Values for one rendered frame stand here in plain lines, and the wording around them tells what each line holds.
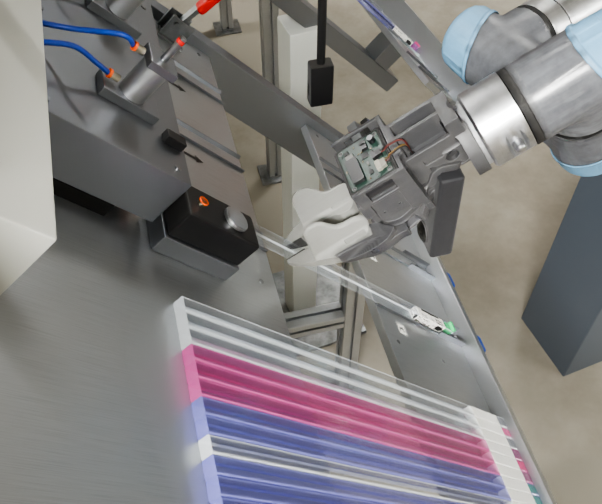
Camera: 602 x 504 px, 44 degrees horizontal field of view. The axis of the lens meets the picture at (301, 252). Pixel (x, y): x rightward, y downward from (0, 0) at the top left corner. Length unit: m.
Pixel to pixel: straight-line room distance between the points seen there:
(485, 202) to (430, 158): 1.48
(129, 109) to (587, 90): 0.37
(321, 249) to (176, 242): 0.18
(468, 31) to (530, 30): 0.06
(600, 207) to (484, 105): 0.90
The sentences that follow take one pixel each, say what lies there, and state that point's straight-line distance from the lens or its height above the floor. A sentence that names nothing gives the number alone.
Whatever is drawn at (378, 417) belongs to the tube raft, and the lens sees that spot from 0.68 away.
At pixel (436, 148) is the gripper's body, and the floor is 1.10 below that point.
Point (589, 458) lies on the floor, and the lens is 1.79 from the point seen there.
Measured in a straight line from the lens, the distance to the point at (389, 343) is 0.81.
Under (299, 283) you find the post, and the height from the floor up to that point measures 0.16.
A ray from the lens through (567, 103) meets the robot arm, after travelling 0.67.
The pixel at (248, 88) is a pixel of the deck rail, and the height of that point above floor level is 0.94.
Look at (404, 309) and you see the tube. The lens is 0.87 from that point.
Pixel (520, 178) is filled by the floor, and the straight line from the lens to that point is 2.25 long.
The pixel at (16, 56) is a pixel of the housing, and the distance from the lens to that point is 0.48.
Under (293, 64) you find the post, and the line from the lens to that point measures 1.27.
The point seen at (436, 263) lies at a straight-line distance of 1.05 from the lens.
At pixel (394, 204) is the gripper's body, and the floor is 1.05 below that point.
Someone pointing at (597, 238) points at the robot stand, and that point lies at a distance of 1.57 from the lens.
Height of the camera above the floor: 1.55
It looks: 51 degrees down
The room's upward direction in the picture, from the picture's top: straight up
